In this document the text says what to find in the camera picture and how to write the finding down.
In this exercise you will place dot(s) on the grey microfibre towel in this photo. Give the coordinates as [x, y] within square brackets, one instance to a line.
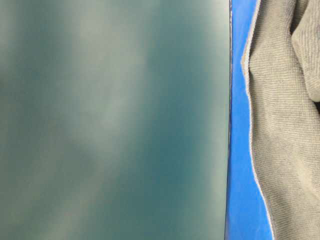
[281, 68]

